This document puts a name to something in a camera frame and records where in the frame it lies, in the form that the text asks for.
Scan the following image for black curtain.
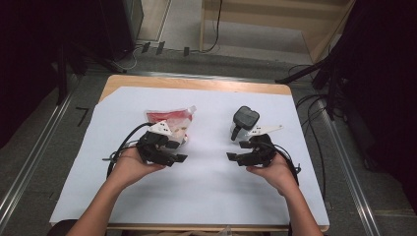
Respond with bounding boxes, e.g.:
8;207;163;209
0;0;109;148
328;0;417;214

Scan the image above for hanging black cable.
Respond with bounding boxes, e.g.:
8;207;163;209
199;0;224;54

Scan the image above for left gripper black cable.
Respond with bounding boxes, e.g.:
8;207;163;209
101;122;155;180

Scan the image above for black cabinet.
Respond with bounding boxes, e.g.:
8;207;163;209
97;0;146;62

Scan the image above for white paper sheet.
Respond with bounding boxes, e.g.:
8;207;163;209
48;86;330;227

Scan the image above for black metal stand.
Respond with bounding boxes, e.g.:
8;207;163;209
53;38;127;106
274;48;348;122

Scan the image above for person's right hand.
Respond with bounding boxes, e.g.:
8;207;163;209
246;152;298;198

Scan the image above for red and white spout pouch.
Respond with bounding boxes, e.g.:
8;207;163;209
145;105;198;146

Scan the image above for black floor cables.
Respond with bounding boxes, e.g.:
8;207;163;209
288;63;328;201

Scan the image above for metal floor rail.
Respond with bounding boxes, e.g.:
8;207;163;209
127;70;278;84
0;77;80;230
323;101;382;236

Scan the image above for clear jar with black lid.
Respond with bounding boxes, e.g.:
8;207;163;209
229;105;261;143

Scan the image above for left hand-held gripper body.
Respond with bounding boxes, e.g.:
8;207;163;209
135;120;174;165

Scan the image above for black tape corner mark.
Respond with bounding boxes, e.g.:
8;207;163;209
76;106;90;128

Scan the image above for person's left hand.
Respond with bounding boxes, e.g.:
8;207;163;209
109;147;167;192

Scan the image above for wooden table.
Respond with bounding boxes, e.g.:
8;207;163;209
48;74;330;233

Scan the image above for white floor cable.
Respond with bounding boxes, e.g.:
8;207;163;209
112;45;139;72

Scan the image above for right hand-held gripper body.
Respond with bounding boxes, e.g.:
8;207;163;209
243;124;284;168

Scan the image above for wooden shelf frame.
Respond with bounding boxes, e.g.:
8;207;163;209
199;0;357;65

